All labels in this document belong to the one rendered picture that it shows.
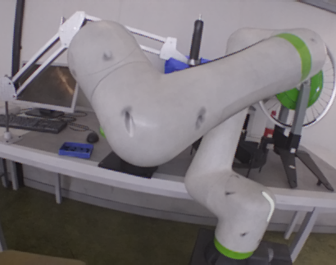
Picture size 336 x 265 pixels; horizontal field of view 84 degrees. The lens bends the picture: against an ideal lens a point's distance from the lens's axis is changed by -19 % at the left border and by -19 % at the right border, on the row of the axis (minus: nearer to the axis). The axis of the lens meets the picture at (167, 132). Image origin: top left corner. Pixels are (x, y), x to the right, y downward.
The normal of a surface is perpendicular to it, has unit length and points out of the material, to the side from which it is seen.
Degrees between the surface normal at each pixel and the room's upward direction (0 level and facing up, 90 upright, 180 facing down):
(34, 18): 90
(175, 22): 90
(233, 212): 89
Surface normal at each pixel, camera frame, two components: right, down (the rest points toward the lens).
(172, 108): 0.47, -0.25
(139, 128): -0.01, 0.15
